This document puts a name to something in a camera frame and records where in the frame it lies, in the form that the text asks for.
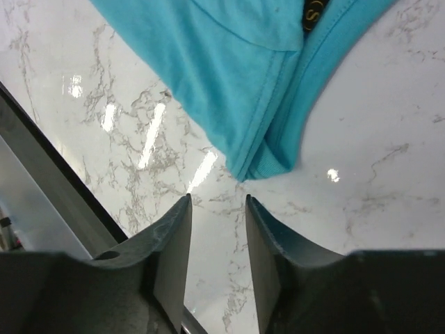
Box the turquoise t shirt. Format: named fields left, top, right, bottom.
left=94, top=0, right=391, bottom=182

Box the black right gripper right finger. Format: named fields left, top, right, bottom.
left=245, top=196, right=382, bottom=333

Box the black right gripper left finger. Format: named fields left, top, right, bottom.
left=34, top=195, right=192, bottom=333

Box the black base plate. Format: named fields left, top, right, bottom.
left=1, top=86, right=127, bottom=259

